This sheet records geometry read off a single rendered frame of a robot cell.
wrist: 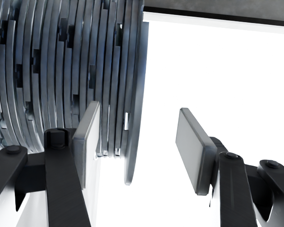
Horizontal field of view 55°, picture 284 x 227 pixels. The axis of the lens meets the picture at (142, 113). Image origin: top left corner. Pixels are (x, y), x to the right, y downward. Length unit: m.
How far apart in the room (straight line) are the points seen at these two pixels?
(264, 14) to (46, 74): 4.26
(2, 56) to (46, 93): 0.06
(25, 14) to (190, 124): 0.23
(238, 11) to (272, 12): 0.50
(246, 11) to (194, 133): 4.24
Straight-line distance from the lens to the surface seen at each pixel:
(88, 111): 0.18
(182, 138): 0.19
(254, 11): 4.44
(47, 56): 0.32
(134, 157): 0.27
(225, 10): 4.27
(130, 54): 0.31
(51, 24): 0.32
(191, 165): 0.16
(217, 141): 0.17
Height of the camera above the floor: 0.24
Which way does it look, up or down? 4 degrees up
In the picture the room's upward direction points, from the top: 94 degrees clockwise
